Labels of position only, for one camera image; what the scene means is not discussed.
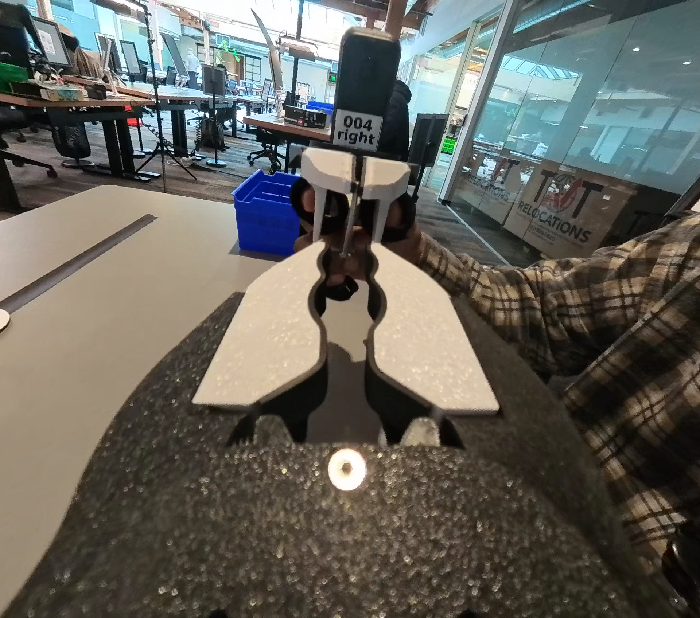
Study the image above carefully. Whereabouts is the person's right hand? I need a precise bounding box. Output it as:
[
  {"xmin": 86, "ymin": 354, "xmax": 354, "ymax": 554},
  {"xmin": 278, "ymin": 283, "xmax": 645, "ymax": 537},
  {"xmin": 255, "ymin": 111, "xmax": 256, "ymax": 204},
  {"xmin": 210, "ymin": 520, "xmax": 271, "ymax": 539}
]
[{"xmin": 294, "ymin": 191, "xmax": 424, "ymax": 288}]

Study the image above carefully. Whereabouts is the black monitor on stand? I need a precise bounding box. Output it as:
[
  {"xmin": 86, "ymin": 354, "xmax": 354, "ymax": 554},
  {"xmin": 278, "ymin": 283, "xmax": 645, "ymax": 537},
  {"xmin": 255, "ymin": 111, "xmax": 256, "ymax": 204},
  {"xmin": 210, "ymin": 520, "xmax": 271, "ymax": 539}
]
[{"xmin": 409, "ymin": 113, "xmax": 450, "ymax": 199}]

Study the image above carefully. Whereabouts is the wooden desk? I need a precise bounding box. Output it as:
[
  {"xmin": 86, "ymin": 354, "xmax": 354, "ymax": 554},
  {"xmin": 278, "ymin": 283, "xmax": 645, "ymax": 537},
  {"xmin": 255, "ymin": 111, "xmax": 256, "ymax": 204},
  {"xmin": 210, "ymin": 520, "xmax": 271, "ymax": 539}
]
[{"xmin": 0, "ymin": 87, "xmax": 158, "ymax": 183}]

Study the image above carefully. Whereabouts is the thin metal bolt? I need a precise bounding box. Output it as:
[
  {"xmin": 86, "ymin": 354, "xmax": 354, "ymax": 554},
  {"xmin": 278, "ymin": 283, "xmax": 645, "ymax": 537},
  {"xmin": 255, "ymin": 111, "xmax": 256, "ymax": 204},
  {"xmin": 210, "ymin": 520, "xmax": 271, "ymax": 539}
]
[{"xmin": 339, "ymin": 180, "xmax": 359, "ymax": 261}]

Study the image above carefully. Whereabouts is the black box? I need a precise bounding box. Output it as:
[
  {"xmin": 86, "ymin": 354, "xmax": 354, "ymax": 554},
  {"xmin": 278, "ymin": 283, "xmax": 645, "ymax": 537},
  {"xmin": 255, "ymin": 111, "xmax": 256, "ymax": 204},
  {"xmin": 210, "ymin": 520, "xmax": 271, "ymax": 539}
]
[{"xmin": 284, "ymin": 105, "xmax": 332, "ymax": 128}]

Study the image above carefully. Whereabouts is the small monitor on pole stand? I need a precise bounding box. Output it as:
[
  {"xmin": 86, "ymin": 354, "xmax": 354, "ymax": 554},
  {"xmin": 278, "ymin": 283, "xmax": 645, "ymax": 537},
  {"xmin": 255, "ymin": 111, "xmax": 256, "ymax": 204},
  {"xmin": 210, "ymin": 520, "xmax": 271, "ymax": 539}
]
[{"xmin": 201, "ymin": 64, "xmax": 230, "ymax": 169}]

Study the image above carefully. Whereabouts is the dark backpack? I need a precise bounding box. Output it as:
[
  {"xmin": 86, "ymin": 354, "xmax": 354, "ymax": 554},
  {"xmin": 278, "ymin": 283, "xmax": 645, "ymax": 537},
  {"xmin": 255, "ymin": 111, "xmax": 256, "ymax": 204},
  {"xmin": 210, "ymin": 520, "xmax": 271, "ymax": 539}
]
[{"xmin": 199, "ymin": 116, "xmax": 227, "ymax": 152}]

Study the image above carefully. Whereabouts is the black computer monitor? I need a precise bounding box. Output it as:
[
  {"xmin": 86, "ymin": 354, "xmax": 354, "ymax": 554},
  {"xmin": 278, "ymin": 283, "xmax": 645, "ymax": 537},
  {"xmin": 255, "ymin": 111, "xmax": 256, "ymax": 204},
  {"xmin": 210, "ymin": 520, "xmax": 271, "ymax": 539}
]
[{"xmin": 0, "ymin": 3, "xmax": 35, "ymax": 70}]

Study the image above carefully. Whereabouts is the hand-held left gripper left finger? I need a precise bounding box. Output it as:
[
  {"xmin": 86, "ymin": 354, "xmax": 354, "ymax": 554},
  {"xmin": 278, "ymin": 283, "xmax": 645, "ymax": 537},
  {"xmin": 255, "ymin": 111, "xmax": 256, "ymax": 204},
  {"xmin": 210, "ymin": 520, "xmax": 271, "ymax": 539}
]
[{"xmin": 191, "ymin": 240, "xmax": 329, "ymax": 414}]

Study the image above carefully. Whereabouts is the blue plastic bin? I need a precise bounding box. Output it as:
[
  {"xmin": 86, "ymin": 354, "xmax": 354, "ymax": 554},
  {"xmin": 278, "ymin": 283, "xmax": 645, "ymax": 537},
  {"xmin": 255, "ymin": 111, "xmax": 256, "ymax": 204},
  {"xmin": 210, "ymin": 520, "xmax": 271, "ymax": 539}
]
[{"xmin": 231, "ymin": 170, "xmax": 303, "ymax": 257}]

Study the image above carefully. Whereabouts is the printed cardboard box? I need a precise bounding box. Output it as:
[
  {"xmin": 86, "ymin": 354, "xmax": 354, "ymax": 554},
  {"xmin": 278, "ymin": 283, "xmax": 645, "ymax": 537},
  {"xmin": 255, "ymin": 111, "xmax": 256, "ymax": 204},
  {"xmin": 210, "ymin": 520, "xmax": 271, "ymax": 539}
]
[
  {"xmin": 461, "ymin": 155, "xmax": 540, "ymax": 226},
  {"xmin": 502, "ymin": 166, "xmax": 639, "ymax": 267}
]

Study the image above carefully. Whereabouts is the upright display panel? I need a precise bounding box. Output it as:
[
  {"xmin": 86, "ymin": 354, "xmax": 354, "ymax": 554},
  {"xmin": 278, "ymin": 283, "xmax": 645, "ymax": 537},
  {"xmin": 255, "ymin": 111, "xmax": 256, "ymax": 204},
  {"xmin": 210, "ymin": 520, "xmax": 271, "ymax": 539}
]
[{"xmin": 30, "ymin": 15, "xmax": 73, "ymax": 70}]

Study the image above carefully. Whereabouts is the black tripod light stand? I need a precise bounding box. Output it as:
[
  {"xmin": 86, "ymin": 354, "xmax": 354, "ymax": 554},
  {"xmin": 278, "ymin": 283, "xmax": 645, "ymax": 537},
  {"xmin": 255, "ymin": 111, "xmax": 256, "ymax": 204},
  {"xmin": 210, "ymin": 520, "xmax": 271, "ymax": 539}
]
[{"xmin": 89, "ymin": 0, "xmax": 199, "ymax": 183}]

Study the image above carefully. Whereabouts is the person's right forearm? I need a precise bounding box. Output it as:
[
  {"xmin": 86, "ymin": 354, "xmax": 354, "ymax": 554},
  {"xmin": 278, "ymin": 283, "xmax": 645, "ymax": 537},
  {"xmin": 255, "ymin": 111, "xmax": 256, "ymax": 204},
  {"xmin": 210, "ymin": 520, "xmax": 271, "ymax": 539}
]
[{"xmin": 418, "ymin": 211, "xmax": 700, "ymax": 565}]

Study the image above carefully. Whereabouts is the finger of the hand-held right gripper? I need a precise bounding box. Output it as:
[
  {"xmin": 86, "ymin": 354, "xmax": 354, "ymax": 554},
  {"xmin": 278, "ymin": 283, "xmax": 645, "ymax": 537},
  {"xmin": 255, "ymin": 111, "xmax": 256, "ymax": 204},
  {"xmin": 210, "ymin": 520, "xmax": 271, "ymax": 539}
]
[
  {"xmin": 360, "ymin": 159, "xmax": 412, "ymax": 244},
  {"xmin": 301, "ymin": 147, "xmax": 356, "ymax": 243}
]

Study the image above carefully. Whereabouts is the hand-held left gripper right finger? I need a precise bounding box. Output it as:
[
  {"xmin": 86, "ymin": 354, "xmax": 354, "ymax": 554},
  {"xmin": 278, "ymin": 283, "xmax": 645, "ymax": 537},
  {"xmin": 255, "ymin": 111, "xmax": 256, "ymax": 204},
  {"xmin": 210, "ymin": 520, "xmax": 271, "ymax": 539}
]
[{"xmin": 365, "ymin": 241, "xmax": 502, "ymax": 418}]

